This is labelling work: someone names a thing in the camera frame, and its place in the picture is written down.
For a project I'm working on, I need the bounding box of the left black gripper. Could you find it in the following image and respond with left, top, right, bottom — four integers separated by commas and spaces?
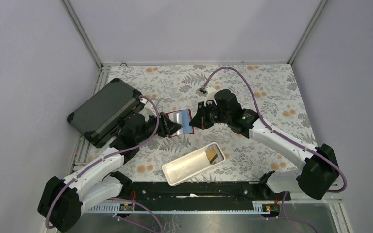
136, 111, 182, 144

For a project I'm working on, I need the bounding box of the gold credit card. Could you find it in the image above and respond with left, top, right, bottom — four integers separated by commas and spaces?
205, 147, 223, 165

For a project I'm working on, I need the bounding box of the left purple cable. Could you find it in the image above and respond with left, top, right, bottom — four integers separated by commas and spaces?
45, 95, 163, 233

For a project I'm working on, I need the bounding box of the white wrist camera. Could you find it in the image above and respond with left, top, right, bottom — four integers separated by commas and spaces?
140, 98, 160, 117
199, 86, 218, 107

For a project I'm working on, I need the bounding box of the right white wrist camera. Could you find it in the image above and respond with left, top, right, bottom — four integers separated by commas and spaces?
199, 86, 218, 107

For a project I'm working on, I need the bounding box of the purple cable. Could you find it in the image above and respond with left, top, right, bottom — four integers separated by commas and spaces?
203, 67, 348, 233
45, 95, 163, 233

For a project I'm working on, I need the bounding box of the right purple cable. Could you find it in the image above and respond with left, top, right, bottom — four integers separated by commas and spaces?
203, 67, 348, 233

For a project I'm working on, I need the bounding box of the black hard case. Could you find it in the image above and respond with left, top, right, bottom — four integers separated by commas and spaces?
67, 78, 143, 148

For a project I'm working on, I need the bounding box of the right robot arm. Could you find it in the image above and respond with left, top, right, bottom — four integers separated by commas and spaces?
190, 89, 339, 200

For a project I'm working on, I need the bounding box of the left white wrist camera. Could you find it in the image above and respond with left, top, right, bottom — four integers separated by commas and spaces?
140, 98, 160, 117

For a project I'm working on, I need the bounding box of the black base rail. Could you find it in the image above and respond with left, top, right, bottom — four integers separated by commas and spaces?
86, 181, 339, 216

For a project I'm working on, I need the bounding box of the white plastic tray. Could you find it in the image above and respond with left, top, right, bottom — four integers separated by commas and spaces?
162, 142, 226, 186

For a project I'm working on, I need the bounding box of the red card holder wallet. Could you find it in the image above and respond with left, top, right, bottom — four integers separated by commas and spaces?
166, 109, 195, 137

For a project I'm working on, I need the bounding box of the floral table mat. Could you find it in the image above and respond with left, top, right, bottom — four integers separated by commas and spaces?
86, 64, 329, 183

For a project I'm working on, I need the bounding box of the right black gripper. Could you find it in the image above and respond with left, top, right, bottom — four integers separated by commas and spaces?
190, 100, 231, 130

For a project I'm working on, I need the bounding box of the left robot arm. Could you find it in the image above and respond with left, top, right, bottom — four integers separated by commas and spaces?
37, 112, 183, 232

